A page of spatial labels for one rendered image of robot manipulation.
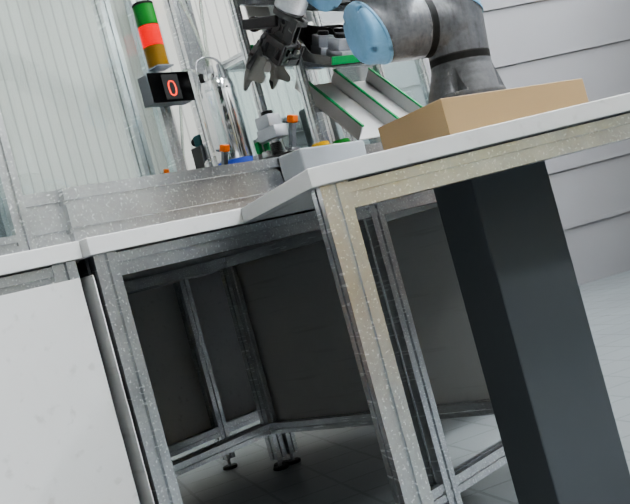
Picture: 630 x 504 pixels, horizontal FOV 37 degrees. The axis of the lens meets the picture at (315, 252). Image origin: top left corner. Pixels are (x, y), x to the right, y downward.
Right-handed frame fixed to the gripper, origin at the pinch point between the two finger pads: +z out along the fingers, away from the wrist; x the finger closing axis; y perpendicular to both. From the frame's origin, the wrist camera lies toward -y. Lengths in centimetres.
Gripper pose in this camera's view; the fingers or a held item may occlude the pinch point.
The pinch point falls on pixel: (257, 84)
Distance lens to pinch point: 229.2
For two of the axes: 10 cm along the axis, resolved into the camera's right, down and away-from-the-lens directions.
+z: -3.2, 8.1, 4.9
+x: 6.7, -1.7, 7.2
